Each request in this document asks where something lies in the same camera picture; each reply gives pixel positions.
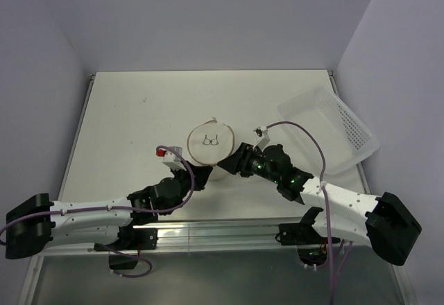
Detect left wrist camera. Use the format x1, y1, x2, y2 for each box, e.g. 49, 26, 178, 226
156, 146, 185, 171

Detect white perforated plastic basket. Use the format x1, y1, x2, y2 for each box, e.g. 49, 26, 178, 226
277, 87, 380, 176

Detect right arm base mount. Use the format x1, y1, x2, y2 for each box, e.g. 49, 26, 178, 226
275, 223, 328, 268

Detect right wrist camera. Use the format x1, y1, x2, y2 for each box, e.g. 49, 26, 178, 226
254, 125, 271, 150

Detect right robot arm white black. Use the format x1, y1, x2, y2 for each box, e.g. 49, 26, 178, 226
217, 143, 422, 266

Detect aluminium rail frame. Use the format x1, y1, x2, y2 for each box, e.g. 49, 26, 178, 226
20, 71, 417, 305

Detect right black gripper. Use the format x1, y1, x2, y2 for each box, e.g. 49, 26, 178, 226
217, 142, 280, 184

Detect round mesh laundry bag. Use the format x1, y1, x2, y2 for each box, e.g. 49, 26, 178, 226
187, 117, 235, 182

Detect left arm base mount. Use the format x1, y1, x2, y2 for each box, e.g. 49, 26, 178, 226
93, 227, 159, 271

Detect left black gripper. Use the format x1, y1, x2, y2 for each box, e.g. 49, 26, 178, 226
170, 159, 212, 200

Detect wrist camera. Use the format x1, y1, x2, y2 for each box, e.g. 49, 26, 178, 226
254, 125, 271, 150
156, 146, 185, 171

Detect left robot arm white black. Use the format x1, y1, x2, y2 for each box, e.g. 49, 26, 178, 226
1, 165, 213, 259

